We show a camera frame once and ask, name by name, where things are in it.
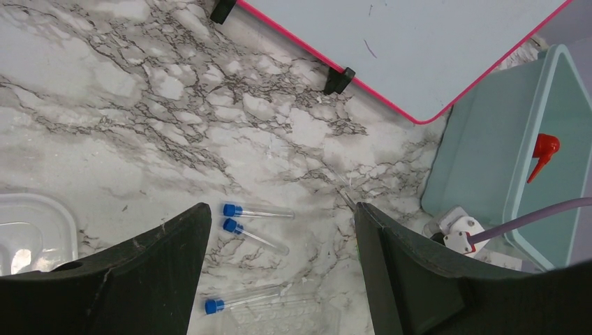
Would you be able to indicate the white plastic container lid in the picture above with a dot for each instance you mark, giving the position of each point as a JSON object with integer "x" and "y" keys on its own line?
{"x": 38, "y": 233}

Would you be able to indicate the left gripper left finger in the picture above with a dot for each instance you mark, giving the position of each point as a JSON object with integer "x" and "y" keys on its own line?
{"x": 144, "y": 285}

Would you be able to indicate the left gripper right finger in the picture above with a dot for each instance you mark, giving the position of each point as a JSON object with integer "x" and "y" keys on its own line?
{"x": 417, "y": 286}

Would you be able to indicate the whiteboard black stand foot left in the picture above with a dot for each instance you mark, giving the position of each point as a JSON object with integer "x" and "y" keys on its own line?
{"x": 221, "y": 10}

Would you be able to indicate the teal plastic bin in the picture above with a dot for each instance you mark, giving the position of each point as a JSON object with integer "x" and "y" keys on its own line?
{"x": 485, "y": 156}

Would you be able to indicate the metal tweezers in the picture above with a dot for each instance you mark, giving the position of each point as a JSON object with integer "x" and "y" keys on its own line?
{"x": 348, "y": 196}

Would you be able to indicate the blue capped test tube middle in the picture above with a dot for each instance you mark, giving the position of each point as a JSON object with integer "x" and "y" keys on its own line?
{"x": 233, "y": 227}

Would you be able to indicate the pink framed whiteboard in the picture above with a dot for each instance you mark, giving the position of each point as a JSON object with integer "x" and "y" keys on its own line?
{"x": 417, "y": 57}

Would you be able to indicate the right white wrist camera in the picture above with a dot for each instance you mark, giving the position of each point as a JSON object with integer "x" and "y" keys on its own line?
{"x": 452, "y": 229}

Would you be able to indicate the blue capped test tube lower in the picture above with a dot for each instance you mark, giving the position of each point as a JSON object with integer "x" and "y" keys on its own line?
{"x": 218, "y": 303}

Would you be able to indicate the blue capped test tube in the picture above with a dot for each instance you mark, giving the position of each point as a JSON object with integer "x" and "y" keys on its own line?
{"x": 218, "y": 303}
{"x": 237, "y": 210}
{"x": 233, "y": 227}

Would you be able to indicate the red capped squeeze bottle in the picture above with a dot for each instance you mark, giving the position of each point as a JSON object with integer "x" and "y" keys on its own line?
{"x": 545, "y": 147}

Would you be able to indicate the clear plastic test tube rack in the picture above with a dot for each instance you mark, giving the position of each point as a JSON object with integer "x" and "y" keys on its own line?
{"x": 300, "y": 309}

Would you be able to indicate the blue capped test tube upper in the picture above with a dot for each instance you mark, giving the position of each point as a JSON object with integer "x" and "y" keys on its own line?
{"x": 237, "y": 210}

